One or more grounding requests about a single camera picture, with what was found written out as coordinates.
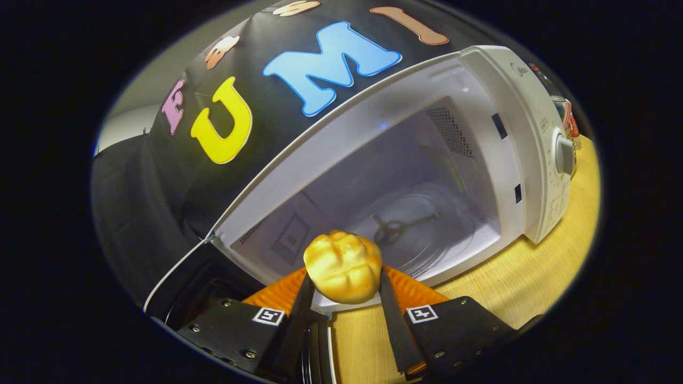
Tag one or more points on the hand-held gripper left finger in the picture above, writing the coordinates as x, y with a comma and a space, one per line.
293, 330

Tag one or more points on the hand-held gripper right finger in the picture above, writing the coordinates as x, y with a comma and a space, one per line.
395, 330

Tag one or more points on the yellow bread bun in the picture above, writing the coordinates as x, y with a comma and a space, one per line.
341, 266

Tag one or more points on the white microwave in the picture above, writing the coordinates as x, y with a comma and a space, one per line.
347, 122

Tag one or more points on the clear bottle with red label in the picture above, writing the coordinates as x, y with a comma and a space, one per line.
571, 120

